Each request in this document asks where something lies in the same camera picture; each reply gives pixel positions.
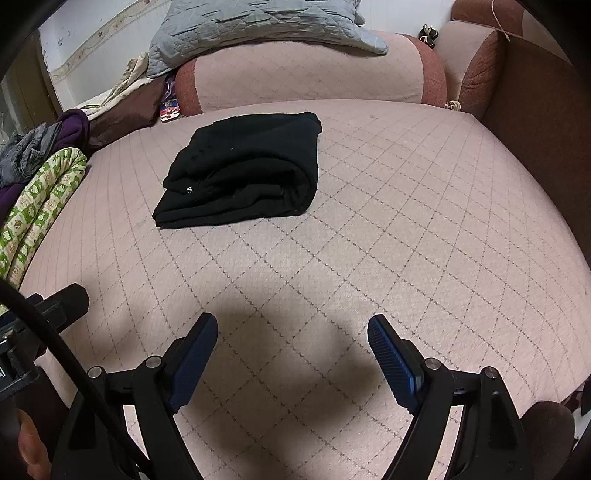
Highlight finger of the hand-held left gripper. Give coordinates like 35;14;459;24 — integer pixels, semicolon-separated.
32;284;90;334

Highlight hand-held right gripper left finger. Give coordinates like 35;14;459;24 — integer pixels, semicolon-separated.
50;312;219;480

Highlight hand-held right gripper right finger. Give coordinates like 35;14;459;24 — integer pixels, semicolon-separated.
367;314;539;480

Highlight black pants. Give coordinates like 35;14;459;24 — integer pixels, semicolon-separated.
153;112;322;229

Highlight person's left hand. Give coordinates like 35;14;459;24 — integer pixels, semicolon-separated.
16;408;51;469

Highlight green and white folded quilt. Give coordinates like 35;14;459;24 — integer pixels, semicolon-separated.
0;148;88;287

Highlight pink quilted bed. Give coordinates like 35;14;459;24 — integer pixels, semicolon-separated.
18;99;591;480

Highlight grey jeans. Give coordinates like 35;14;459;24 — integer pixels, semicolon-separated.
0;122;63;185

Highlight dark brown cloth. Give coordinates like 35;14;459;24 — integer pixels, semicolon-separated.
521;401;577;480

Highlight purple garment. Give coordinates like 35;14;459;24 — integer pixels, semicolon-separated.
0;108;90;222

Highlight wooden door with glass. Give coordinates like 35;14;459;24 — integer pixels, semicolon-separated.
0;28;63;139

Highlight red white blue packet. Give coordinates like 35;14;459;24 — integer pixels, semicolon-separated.
159;76;182;124

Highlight cream blanket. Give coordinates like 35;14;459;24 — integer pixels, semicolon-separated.
81;53;153;121

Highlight pink and rust bolster cushion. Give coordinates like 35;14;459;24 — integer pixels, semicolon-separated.
174;30;448;116

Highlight pink and brown side cushion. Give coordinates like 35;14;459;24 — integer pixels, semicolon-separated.
436;21;509;121

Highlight grey quilted pillow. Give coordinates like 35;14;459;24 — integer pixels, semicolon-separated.
147;0;389;78

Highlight black cable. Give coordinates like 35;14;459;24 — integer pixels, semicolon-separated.
0;279;153;480

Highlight cream string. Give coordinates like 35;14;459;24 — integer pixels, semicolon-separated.
489;0;511;42

